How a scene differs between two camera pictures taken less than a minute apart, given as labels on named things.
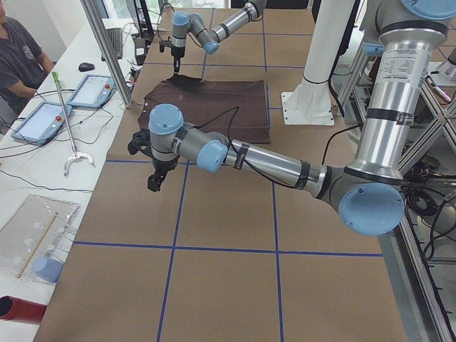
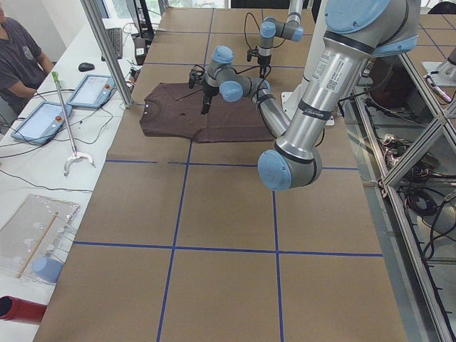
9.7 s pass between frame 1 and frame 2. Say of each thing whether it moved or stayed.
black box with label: stayed
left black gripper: moved
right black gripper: moved
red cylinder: stayed
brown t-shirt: stayed
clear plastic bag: stayed
